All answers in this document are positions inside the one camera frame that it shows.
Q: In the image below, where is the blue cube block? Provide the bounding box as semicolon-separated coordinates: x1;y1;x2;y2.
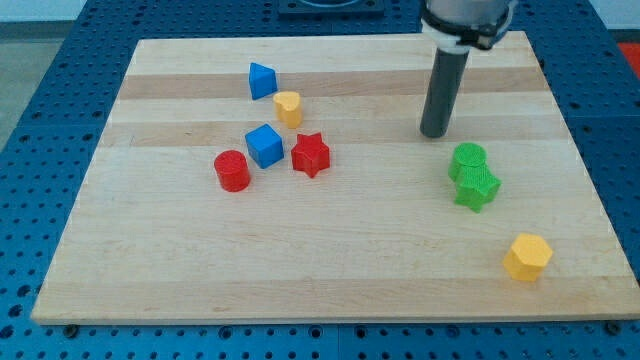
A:
245;124;284;169

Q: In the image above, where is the yellow heart block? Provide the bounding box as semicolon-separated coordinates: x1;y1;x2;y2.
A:
273;91;303;129

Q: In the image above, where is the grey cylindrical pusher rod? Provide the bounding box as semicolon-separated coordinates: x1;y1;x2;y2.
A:
419;48;469;138

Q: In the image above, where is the green cylinder block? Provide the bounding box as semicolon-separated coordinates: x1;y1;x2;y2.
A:
448;142;487;181

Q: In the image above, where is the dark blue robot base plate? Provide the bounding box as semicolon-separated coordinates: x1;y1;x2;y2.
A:
277;0;385;18

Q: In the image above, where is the wooden board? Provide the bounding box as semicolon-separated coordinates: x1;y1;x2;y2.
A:
32;31;639;325

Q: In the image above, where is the red cylinder block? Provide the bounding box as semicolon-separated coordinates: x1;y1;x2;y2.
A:
213;150;251;192

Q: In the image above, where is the green star block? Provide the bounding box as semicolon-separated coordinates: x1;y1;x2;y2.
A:
450;165;502;213

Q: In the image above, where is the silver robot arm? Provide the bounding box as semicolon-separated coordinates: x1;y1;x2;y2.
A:
420;0;518;138

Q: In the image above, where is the yellow hexagon block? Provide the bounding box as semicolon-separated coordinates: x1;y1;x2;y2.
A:
502;233;553;282

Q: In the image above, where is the red star block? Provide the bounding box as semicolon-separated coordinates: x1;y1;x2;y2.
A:
291;132;330;178

